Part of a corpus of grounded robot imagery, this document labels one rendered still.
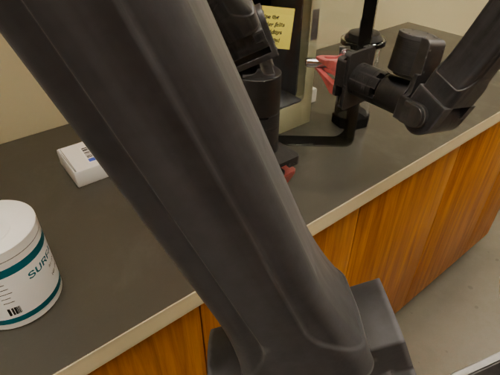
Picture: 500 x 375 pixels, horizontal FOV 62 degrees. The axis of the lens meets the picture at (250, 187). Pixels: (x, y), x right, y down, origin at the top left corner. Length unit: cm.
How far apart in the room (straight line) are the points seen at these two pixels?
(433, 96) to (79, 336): 62
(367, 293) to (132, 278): 55
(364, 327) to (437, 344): 168
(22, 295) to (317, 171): 63
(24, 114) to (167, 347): 73
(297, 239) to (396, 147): 95
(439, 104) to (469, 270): 165
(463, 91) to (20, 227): 63
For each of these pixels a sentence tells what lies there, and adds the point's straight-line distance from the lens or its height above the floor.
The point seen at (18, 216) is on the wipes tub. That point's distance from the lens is 68.
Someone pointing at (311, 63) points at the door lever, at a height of 120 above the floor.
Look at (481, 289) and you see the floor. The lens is 217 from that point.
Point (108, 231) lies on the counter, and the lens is 84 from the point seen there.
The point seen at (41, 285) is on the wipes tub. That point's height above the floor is 100.
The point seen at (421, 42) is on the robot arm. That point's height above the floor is 129.
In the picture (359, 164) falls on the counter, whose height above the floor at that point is 94.
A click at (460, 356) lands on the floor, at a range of 190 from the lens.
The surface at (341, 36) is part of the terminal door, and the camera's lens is 86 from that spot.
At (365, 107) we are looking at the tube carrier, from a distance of 113.
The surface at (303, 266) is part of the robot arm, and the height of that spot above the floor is 137.
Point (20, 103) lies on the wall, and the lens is 123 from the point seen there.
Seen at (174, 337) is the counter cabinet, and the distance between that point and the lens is 81.
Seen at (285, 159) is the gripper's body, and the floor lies 119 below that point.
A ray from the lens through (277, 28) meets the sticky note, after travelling 84.
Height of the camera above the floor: 148
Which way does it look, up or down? 37 degrees down
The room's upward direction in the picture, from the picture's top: straight up
